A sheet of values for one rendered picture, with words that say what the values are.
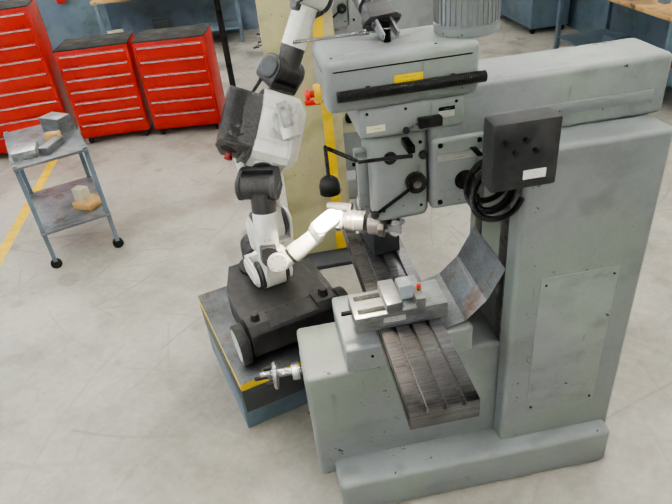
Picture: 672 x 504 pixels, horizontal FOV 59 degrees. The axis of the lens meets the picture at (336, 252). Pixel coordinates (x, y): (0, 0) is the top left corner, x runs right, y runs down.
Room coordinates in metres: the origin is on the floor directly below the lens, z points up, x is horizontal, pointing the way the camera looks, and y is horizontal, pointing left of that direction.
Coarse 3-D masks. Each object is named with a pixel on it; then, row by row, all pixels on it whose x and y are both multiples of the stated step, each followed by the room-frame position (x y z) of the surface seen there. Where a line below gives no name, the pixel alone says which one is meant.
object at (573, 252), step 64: (576, 128) 1.79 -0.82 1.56; (640, 128) 1.74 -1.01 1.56; (576, 192) 1.68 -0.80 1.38; (640, 192) 1.70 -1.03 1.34; (512, 256) 1.69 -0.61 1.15; (576, 256) 1.68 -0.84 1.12; (640, 256) 1.71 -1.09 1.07; (512, 320) 1.66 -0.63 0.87; (576, 320) 1.68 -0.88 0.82; (512, 384) 1.66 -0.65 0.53; (576, 384) 1.69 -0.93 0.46
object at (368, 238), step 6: (366, 210) 2.22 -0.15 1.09; (360, 234) 2.32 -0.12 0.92; (366, 234) 2.23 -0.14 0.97; (372, 234) 2.15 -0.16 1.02; (366, 240) 2.23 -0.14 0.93; (372, 240) 2.15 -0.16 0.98; (378, 240) 2.15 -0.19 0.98; (384, 240) 2.15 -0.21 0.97; (390, 240) 2.16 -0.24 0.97; (396, 240) 2.17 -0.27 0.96; (372, 246) 2.16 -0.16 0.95; (378, 246) 2.14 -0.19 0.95; (384, 246) 2.15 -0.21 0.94; (390, 246) 2.16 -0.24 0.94; (396, 246) 2.16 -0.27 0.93; (372, 252) 2.16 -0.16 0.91; (378, 252) 2.14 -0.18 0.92; (384, 252) 2.15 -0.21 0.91
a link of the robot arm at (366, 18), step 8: (360, 0) 1.92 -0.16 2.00; (368, 0) 1.92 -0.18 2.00; (376, 0) 1.91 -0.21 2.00; (384, 0) 1.92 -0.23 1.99; (360, 8) 1.93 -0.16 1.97; (368, 8) 1.88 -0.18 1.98; (376, 8) 1.89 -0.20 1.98; (384, 8) 1.89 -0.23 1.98; (392, 8) 1.89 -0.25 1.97; (368, 16) 1.85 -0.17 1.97; (376, 16) 1.85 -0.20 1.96; (384, 16) 1.87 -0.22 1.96; (392, 16) 1.88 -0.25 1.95; (400, 16) 1.89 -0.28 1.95; (368, 24) 1.87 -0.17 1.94
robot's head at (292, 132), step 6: (282, 108) 1.97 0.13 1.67; (288, 108) 1.98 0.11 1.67; (282, 114) 1.96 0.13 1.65; (288, 120) 1.95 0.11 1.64; (294, 120) 1.96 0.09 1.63; (276, 126) 2.00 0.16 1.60; (282, 126) 1.94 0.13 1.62; (294, 126) 1.94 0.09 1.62; (282, 132) 1.94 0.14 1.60; (288, 132) 1.92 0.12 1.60; (294, 132) 1.92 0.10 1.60; (300, 132) 1.94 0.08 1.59; (288, 138) 1.93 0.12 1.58; (294, 138) 1.97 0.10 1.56
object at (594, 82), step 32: (480, 64) 1.93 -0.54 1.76; (512, 64) 1.89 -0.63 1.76; (544, 64) 1.86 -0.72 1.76; (576, 64) 1.82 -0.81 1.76; (608, 64) 1.82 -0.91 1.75; (640, 64) 1.82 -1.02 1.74; (480, 96) 1.77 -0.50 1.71; (512, 96) 1.78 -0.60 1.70; (544, 96) 1.79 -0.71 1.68; (576, 96) 1.80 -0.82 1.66; (608, 96) 1.81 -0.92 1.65; (640, 96) 1.82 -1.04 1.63; (448, 128) 1.76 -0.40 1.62; (480, 128) 1.77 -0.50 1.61
